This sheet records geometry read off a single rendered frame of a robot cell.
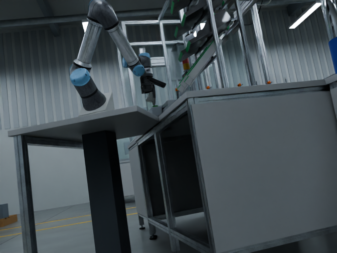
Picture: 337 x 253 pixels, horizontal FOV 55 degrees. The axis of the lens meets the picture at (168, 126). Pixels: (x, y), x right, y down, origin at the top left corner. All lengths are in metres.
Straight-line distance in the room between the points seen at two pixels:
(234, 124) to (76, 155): 8.91
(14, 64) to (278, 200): 10.23
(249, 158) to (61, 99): 9.34
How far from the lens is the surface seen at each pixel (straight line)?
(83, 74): 2.00
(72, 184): 10.18
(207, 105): 1.45
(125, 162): 7.05
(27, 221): 1.82
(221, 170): 1.43
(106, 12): 1.94
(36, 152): 10.43
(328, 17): 2.19
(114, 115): 1.58
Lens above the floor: 0.53
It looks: 8 degrees up
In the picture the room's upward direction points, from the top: 9 degrees counter-clockwise
